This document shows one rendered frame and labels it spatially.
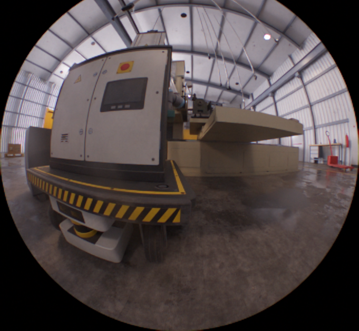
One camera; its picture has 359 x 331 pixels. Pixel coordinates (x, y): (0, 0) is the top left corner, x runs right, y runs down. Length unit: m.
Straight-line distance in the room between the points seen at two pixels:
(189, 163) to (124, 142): 1.57
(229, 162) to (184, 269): 1.75
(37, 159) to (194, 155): 1.97
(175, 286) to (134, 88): 0.64
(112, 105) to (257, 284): 0.75
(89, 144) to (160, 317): 0.56
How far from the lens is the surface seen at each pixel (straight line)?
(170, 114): 0.88
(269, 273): 0.53
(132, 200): 0.21
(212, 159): 1.87
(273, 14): 8.47
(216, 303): 0.43
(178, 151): 1.83
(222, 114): 0.73
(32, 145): 1.06
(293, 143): 8.55
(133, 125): 0.33
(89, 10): 9.86
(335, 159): 5.58
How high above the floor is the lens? 0.41
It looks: level
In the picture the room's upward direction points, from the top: 2 degrees clockwise
